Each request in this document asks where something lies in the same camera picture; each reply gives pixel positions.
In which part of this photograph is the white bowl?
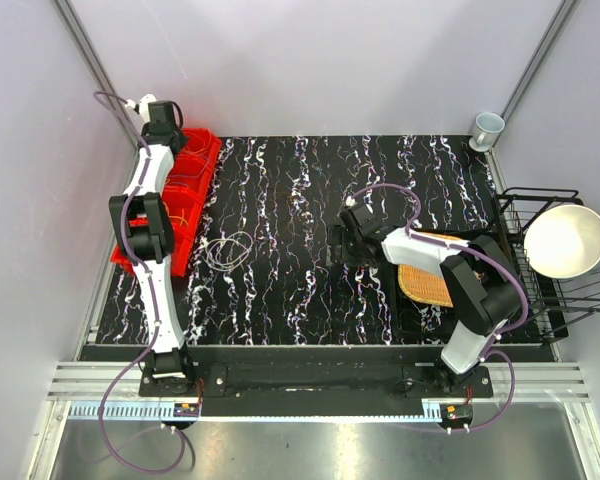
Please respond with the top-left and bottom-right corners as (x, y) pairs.
(523, 204), (600, 280)

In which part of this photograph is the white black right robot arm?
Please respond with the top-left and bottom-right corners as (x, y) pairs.
(327, 203), (529, 397)

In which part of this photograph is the woven bamboo tray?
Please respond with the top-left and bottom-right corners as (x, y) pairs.
(391, 229), (469, 307)

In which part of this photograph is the white mug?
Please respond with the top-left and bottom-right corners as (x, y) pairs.
(469, 112), (506, 152)

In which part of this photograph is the orange cable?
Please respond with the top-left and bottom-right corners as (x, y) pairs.
(182, 134), (216, 156)

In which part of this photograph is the purple left arm hose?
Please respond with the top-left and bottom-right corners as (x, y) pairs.
(93, 91), (196, 475)

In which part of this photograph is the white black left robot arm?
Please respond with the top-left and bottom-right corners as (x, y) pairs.
(109, 94), (196, 397)

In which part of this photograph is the red storage bin row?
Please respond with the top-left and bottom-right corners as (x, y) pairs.
(132, 128), (222, 277)

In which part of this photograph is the yellow cable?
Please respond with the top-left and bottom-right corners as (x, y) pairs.
(164, 202), (196, 231)

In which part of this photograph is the purple right arm hose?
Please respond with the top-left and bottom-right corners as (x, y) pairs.
(349, 183), (531, 434)

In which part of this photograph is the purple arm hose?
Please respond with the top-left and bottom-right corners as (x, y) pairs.
(349, 183), (531, 434)
(93, 91), (196, 475)

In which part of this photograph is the black wire dish rack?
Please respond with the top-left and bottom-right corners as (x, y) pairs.
(490, 188), (600, 327)

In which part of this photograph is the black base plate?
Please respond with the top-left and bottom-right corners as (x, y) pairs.
(139, 345), (493, 400)

